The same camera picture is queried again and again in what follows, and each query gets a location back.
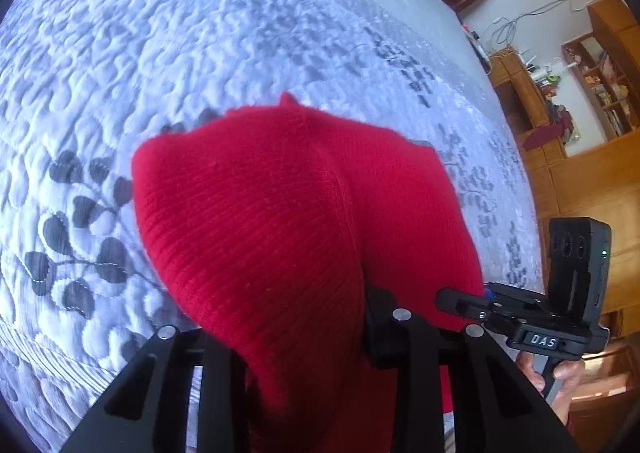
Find red knit sweater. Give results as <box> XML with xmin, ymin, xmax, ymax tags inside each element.
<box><xmin>132</xmin><ymin>95</ymin><xmax>484</xmax><ymax>452</ymax></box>

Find person's right hand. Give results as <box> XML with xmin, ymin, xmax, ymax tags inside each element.
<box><xmin>514</xmin><ymin>350</ymin><xmax>586</xmax><ymax>429</ymax></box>

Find wooden desk cabinet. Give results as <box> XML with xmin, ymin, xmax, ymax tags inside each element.
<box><xmin>489</xmin><ymin>50</ymin><xmax>640</xmax><ymax>313</ymax></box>

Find grey quilted bedspread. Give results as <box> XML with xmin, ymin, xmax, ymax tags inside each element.
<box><xmin>0</xmin><ymin>0</ymin><xmax>547</xmax><ymax>453</ymax></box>

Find wooden wall shelf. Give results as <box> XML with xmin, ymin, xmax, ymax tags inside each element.
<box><xmin>562</xmin><ymin>0</ymin><xmax>640</xmax><ymax>141</ymax></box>

